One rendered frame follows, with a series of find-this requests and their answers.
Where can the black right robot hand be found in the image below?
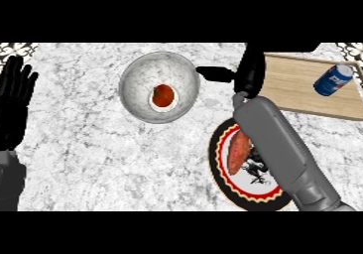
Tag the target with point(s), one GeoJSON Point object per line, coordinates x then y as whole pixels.
{"type": "Point", "coordinates": [251, 71]}

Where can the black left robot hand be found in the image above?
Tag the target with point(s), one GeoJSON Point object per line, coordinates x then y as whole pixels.
{"type": "Point", "coordinates": [10, 109]}

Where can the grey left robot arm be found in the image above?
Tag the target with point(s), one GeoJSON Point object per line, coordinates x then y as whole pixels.
{"type": "Point", "coordinates": [6, 178]}

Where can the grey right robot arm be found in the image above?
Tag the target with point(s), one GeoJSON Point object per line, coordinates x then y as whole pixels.
{"type": "Point", "coordinates": [276, 142]}

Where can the red tomato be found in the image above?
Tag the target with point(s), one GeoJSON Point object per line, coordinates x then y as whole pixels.
{"type": "Point", "coordinates": [163, 96]}

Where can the white marble bowl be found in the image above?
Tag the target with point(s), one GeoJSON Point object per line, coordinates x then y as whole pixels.
{"type": "Point", "coordinates": [149, 76]}

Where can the black red rimmed plate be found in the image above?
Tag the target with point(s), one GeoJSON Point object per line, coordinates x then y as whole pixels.
{"type": "Point", "coordinates": [253, 188]}

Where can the pale wooden cutting board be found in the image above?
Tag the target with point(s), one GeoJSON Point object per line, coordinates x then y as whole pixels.
{"type": "Point", "coordinates": [297, 92]}

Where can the blue soda can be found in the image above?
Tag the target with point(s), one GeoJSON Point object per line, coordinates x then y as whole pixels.
{"type": "Point", "coordinates": [332, 81]}

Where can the orange sweet potato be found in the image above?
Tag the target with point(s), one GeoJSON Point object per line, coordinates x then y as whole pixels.
{"type": "Point", "coordinates": [236, 152]}

